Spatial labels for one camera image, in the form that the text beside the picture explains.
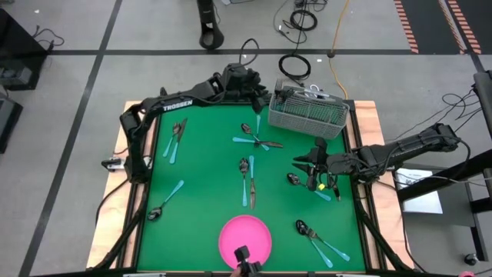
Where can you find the black cabinet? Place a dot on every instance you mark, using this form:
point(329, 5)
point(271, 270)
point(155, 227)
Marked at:
point(19, 50)

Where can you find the metal clamp bracket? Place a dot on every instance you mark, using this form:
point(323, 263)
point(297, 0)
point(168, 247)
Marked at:
point(113, 164)

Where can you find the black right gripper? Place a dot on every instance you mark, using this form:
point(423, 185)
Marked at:
point(338, 164)

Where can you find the person's hand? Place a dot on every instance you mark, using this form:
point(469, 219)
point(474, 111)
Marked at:
point(235, 273)

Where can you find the black floor mat orange stripes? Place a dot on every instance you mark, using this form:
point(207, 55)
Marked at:
point(426, 23)
point(482, 15)

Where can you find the green table mat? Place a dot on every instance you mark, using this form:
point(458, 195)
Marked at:
point(200, 231)

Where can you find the pink round object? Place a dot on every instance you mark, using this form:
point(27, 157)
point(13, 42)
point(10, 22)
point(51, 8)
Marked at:
point(467, 274)

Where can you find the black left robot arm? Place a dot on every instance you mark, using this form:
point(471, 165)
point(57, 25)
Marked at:
point(177, 104)

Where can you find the black handheld device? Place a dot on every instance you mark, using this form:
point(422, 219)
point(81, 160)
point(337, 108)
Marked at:
point(242, 254)

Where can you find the black floor stand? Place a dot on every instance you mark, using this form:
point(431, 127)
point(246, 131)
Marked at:
point(203, 11)

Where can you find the black equipment stand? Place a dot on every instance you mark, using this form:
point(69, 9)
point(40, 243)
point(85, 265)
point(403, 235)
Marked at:
point(442, 181)

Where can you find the white paper sheet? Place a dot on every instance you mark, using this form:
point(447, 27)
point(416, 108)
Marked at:
point(419, 200)

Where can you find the black caster wheel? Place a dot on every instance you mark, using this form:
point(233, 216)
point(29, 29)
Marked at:
point(471, 259)

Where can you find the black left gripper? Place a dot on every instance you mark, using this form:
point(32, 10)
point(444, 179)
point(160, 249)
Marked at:
point(253, 87)

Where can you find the pink round plate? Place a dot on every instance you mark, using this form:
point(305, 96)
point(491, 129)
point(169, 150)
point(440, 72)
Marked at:
point(250, 234)

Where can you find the black equipment box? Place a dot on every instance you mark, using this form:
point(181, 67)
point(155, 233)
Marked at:
point(7, 123)

